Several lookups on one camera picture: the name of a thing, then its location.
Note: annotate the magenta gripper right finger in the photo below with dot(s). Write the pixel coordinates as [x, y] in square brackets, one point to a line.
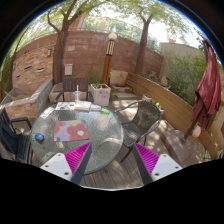
[153, 166]

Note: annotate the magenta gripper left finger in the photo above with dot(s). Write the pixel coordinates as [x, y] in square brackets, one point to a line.
[70, 166]

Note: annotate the blue computer mouse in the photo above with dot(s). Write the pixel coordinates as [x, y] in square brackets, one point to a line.
[39, 137]

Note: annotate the floral pastel mouse pad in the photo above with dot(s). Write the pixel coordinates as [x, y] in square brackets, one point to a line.
[72, 130]

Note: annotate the concrete umbrella base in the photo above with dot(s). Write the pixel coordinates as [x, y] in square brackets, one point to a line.
[189, 152]

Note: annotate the round glass patio table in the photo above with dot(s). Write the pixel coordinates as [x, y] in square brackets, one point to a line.
[105, 136]

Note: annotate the grey wicker metal chair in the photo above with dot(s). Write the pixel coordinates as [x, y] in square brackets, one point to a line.
[145, 121]

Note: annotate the watercolour paint palette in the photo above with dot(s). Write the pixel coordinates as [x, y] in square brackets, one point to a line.
[65, 106]

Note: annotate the wooden slat bench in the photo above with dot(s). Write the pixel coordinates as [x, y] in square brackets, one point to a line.
[178, 113]

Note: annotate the open book on table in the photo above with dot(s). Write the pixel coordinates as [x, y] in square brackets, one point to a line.
[82, 106]

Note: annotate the black metal armchair left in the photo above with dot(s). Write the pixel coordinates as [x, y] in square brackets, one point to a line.
[17, 145]

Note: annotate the green marker pen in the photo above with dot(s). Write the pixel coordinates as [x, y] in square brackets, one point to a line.
[105, 111]

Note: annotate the white candle stick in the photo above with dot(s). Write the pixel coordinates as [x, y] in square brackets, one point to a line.
[77, 93]

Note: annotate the white square planter box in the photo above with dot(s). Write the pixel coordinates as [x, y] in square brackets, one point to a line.
[100, 94]

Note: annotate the dark wooden slat chair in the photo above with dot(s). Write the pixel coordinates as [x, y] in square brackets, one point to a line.
[70, 85]

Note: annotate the folded maroon patio umbrella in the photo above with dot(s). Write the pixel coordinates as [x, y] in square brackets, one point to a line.
[208, 93]

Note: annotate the left tree trunk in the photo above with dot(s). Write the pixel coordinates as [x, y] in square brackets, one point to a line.
[73, 10]

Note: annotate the tree trunk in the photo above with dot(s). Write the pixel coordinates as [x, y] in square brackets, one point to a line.
[143, 43]
[73, 10]

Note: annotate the right tree trunk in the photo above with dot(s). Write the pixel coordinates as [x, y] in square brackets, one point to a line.
[143, 43]

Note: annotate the wooden lamp post white globe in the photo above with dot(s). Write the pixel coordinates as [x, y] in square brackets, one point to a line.
[108, 58]

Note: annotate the white wall mailbox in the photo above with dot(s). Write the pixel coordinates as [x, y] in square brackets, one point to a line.
[68, 69]

